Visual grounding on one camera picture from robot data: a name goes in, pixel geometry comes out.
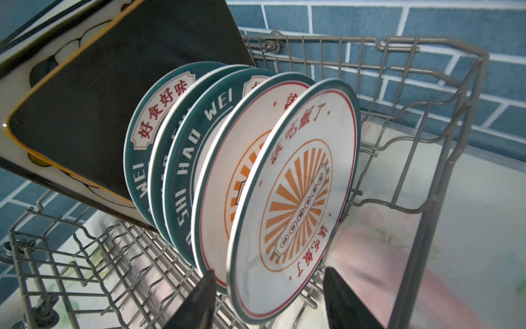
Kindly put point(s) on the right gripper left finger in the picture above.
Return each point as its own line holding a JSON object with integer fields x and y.
{"x": 197, "y": 310}

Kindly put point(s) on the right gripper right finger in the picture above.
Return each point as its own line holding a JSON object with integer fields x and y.
{"x": 344, "y": 308}

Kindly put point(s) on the round plate orange sunburst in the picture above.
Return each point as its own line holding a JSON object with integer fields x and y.
{"x": 293, "y": 199}

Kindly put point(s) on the green rim round plate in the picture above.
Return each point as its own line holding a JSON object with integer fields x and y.
{"x": 192, "y": 142}

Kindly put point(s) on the black square plate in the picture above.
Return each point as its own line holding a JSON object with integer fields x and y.
{"x": 76, "y": 117}

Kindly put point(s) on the floral square plate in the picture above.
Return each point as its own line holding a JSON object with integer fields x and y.
{"x": 47, "y": 40}

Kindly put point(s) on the grey wire dish rack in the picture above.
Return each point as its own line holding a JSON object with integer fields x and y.
{"x": 108, "y": 273}

